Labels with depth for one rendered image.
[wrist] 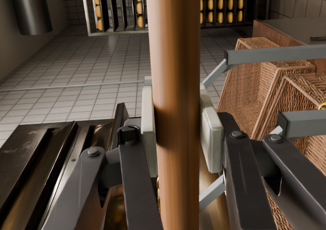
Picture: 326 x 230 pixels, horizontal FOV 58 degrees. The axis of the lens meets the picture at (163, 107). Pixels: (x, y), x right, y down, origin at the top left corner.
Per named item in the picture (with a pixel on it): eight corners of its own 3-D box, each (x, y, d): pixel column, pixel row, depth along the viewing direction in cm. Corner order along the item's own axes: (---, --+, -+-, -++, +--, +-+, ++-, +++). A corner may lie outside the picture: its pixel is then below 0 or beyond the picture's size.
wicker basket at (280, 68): (300, 168, 133) (239, 172, 132) (257, 113, 184) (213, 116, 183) (318, 64, 112) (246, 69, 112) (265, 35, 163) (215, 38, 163)
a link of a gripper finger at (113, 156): (144, 188, 15) (85, 193, 15) (145, 137, 19) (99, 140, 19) (142, 164, 14) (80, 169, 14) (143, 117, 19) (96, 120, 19)
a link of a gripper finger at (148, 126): (158, 178, 17) (145, 179, 17) (154, 121, 23) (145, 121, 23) (154, 132, 15) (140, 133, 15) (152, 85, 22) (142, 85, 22)
